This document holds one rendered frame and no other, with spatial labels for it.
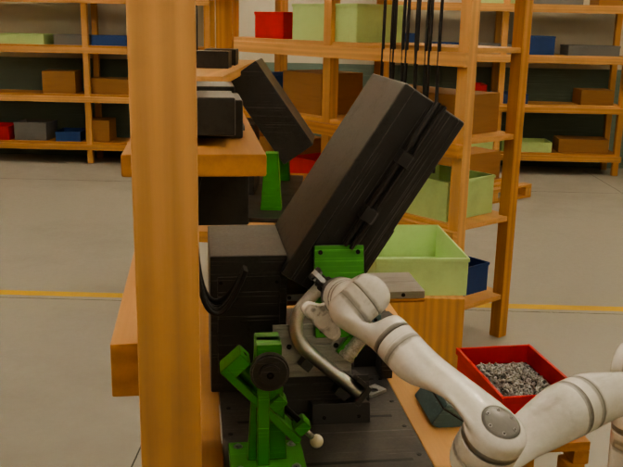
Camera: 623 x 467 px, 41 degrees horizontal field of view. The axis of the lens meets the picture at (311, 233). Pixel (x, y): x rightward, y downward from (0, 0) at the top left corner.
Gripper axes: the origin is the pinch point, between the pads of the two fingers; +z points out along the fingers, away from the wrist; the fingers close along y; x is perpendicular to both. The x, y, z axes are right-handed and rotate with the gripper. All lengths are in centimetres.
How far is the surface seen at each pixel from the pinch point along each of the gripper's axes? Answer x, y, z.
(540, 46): -440, -92, 773
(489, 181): -127, -63, 282
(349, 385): 10.7, -19.9, 15.1
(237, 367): 23.3, 4.3, -8.8
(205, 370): 34, 2, 51
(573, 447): -16, -71, 22
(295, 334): 11.0, -2.9, 15.2
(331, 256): -7.4, 3.0, 18.6
